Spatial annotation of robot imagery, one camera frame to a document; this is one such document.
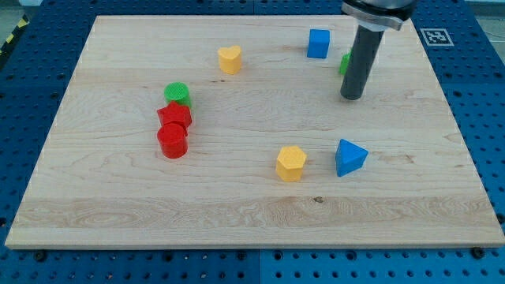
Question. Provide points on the yellow hexagon block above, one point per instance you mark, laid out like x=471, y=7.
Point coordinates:
x=290, y=163

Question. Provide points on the red star block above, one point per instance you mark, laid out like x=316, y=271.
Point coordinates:
x=175, y=113

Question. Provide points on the wooden board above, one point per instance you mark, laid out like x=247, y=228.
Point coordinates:
x=102, y=181

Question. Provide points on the blue cube block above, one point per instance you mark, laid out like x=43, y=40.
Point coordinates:
x=319, y=42

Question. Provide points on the green star block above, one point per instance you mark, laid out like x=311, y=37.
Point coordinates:
x=345, y=62

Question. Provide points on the black white fiducial marker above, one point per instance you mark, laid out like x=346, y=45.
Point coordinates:
x=436, y=37

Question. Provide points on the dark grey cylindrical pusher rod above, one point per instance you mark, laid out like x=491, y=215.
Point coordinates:
x=365, y=46

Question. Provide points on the yellow heart block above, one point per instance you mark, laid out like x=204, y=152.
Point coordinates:
x=230, y=59

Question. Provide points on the robot arm flange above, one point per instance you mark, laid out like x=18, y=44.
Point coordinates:
x=379, y=15

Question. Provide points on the green cylinder block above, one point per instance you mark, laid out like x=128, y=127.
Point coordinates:
x=177, y=92

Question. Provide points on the blue triangle block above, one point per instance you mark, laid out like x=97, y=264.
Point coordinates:
x=349, y=157

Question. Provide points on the red cylinder block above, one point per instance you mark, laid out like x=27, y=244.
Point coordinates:
x=172, y=140

